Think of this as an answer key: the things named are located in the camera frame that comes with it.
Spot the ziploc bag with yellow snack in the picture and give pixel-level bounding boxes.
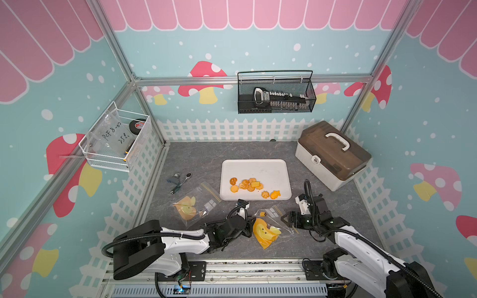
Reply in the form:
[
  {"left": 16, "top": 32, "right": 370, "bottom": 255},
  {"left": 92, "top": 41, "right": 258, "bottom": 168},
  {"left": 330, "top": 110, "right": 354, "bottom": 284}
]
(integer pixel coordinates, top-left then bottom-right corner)
[{"left": 253, "top": 205, "right": 298, "bottom": 250}]

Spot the clear ziploc bag of cookies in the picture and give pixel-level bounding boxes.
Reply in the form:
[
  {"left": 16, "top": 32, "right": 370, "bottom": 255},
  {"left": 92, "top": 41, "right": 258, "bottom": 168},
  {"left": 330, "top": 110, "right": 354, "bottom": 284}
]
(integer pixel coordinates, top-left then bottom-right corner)
[{"left": 172, "top": 182, "right": 222, "bottom": 228}]

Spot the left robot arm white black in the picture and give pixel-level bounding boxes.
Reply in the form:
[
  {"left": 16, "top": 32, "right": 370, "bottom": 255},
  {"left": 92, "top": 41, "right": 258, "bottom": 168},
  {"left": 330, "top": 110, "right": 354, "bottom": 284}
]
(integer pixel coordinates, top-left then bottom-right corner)
[{"left": 101, "top": 199, "right": 255, "bottom": 280}]

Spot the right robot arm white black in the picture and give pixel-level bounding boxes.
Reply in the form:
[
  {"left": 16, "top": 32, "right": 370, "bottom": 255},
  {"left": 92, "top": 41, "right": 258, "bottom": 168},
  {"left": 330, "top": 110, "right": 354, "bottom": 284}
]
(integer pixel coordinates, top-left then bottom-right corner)
[{"left": 281, "top": 180, "right": 441, "bottom": 298}]

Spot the labelled clear plastic bag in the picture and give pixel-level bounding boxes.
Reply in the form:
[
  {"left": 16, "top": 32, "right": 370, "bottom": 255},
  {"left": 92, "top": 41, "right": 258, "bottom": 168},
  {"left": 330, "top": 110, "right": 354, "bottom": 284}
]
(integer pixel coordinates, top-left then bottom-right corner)
[{"left": 85, "top": 110, "right": 134, "bottom": 158}]

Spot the orange fish shaped cookie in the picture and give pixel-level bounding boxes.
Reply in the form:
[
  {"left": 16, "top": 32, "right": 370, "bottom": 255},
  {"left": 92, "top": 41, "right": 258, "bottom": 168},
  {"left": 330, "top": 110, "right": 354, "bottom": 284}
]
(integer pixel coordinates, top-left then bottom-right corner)
[{"left": 270, "top": 191, "right": 281, "bottom": 199}]

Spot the ridged round cookie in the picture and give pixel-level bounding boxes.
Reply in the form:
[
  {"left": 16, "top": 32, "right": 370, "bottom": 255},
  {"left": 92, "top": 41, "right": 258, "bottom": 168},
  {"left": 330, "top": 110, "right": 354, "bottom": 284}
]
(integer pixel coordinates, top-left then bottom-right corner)
[{"left": 239, "top": 180, "right": 250, "bottom": 189}]

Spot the white plastic tray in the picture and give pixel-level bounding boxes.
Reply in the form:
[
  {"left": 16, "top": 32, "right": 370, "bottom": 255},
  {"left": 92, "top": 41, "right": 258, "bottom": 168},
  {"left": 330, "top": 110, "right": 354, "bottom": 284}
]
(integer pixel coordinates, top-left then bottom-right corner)
[{"left": 219, "top": 159, "right": 292, "bottom": 201}]

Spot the white box brown lid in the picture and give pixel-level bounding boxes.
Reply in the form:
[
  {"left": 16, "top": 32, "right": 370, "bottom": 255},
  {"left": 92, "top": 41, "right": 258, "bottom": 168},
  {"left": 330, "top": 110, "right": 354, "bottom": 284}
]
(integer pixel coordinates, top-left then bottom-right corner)
[{"left": 295, "top": 120, "right": 371, "bottom": 191}]

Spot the socket set in basket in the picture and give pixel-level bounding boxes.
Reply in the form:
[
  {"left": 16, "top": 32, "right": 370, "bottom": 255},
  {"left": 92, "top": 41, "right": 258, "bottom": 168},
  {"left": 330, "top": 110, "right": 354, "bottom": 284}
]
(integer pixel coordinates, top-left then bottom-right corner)
[{"left": 252, "top": 88, "right": 309, "bottom": 111}]

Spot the black tape roll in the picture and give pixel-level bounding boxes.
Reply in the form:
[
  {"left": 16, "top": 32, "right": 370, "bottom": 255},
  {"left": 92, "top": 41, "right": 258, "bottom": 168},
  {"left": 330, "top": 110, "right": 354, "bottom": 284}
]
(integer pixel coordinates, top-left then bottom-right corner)
[{"left": 129, "top": 119, "right": 146, "bottom": 135}]

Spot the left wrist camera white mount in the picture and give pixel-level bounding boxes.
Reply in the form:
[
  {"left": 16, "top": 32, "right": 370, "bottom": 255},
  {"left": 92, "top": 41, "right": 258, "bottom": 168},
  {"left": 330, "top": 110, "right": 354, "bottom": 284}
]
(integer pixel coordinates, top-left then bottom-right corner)
[{"left": 236, "top": 201, "right": 250, "bottom": 220}]

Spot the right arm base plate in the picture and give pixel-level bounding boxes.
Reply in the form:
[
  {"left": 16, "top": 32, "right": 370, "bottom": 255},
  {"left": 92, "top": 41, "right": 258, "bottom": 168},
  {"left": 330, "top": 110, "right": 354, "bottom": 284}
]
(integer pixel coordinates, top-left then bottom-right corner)
[{"left": 301, "top": 258, "right": 350, "bottom": 284}]

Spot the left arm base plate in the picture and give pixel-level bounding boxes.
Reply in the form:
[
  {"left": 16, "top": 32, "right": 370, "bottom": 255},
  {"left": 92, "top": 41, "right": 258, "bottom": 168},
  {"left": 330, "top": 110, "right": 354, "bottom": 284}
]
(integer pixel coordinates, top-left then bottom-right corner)
[{"left": 159, "top": 261, "right": 207, "bottom": 283}]

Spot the green handled tool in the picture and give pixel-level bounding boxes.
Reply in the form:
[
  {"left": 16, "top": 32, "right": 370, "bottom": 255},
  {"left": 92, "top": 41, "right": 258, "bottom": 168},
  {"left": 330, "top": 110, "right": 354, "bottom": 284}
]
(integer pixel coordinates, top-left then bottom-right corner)
[{"left": 167, "top": 173, "right": 193, "bottom": 194}]

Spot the black wire mesh basket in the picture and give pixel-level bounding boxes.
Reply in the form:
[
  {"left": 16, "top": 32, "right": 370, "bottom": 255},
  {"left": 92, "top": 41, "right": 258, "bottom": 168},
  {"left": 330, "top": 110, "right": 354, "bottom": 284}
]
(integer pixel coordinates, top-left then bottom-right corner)
[{"left": 237, "top": 70, "right": 316, "bottom": 114}]

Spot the white wire basket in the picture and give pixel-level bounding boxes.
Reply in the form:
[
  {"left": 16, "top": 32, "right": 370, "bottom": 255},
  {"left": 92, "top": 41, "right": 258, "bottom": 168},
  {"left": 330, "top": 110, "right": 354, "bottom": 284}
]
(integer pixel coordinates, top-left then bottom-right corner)
[{"left": 79, "top": 102, "right": 152, "bottom": 173}]

